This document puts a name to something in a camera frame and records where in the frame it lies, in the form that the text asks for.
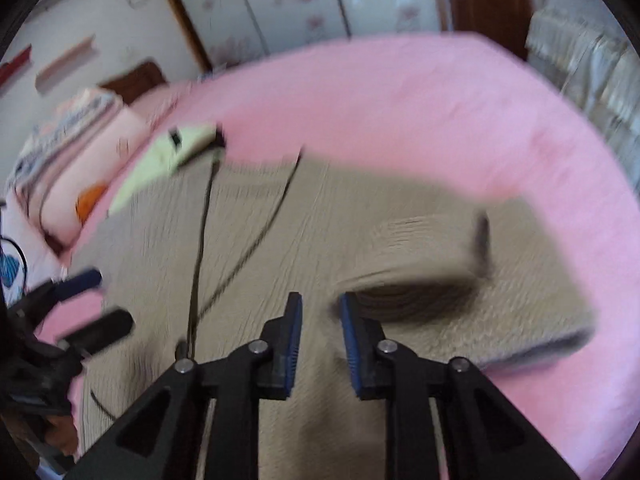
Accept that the dark wooden headboard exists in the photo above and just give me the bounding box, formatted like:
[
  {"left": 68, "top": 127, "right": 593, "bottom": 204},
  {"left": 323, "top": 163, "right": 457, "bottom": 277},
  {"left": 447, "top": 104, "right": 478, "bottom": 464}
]
[{"left": 98, "top": 58, "right": 167, "bottom": 105}]

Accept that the pink bed sheet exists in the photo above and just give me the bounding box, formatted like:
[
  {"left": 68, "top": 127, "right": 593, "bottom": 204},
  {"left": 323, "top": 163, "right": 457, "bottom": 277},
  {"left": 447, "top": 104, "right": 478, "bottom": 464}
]
[{"left": 62, "top": 35, "right": 639, "bottom": 479}]

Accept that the pink cartoon pillow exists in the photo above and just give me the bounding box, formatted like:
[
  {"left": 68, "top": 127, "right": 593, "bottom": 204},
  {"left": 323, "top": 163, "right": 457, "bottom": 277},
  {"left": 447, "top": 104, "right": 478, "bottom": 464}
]
[{"left": 26, "top": 107, "right": 150, "bottom": 254}]

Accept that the pink wall shelf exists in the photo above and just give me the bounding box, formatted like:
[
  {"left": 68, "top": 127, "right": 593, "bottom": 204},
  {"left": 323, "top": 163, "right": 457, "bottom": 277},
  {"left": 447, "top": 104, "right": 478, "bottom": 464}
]
[{"left": 35, "top": 35, "right": 99, "bottom": 96}]

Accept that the pale yellow folded garment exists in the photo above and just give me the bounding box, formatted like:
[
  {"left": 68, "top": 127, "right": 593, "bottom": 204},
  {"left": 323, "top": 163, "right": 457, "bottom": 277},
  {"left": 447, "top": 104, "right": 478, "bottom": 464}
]
[{"left": 107, "top": 124, "right": 227, "bottom": 216}]

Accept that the folded striped blanket stack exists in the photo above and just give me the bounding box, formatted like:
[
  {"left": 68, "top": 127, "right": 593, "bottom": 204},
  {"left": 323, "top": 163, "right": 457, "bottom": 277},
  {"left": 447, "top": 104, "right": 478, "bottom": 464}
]
[{"left": 6, "top": 88, "right": 124, "bottom": 188}]

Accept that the red wall shelf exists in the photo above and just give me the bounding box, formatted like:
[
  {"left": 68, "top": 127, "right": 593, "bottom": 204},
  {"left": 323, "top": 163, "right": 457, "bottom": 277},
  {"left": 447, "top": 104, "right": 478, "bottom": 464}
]
[{"left": 0, "top": 44, "right": 32, "bottom": 86}]

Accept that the floral sliding wardrobe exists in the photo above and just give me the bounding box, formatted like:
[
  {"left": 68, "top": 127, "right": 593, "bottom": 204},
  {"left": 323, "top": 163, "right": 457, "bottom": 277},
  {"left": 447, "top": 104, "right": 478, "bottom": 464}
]
[{"left": 168, "top": 0, "right": 451, "bottom": 70}]

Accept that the beige knit sweater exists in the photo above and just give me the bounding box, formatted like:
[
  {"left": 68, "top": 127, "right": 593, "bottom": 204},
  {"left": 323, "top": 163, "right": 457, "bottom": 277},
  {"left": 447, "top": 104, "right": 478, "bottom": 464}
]
[{"left": 72, "top": 155, "right": 596, "bottom": 479}]

